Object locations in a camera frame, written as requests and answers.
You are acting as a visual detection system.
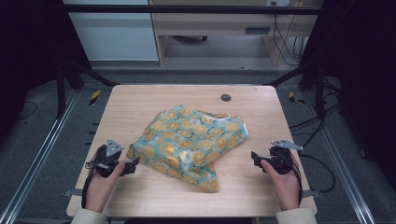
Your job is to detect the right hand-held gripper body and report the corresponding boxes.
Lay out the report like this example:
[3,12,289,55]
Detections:
[264,138,304,175]

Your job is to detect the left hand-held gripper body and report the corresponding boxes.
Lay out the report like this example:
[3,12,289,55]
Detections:
[91,138,125,179]

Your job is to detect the orange slice print cloth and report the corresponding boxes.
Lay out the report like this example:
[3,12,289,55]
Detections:
[125,104,249,193]

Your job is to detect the person's right hand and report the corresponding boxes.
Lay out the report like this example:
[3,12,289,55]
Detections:
[261,158,301,212]

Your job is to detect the person's left hand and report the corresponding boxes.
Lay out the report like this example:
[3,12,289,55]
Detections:
[85,160,126,213]

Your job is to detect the black and yellow floor tape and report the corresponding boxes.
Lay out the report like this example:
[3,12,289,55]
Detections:
[89,90,102,106]
[288,91,306,105]

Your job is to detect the black curtain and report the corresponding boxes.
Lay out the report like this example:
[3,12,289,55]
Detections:
[306,0,396,189]
[0,0,92,143]

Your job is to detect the white cabinet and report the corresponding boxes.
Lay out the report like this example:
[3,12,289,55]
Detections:
[63,0,160,62]

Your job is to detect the light wooden desk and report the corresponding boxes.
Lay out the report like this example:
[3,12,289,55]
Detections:
[148,0,325,68]

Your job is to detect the left hand-held gripper black cable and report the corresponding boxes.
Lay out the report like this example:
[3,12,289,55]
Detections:
[80,158,98,209]

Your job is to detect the hand-held gripper black cable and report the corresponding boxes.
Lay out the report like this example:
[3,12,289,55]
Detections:
[80,158,98,209]
[290,153,337,204]

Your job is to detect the grey table edge bracket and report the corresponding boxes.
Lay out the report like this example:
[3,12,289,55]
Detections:
[63,188,84,198]
[302,189,321,199]

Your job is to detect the right hand-held gripper black cable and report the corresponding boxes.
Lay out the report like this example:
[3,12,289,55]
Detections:
[290,153,337,204]

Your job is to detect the black floor cables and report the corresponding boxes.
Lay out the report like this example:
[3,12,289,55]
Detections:
[289,74,343,148]

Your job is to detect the aluminium floor rail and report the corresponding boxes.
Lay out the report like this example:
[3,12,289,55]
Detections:
[0,89,79,224]
[303,91,378,224]

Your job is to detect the hanging black desk cables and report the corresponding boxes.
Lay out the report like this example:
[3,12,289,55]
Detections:
[272,2,310,67]

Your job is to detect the black horizontal frame bar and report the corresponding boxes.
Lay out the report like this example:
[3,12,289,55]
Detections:
[62,4,325,16]

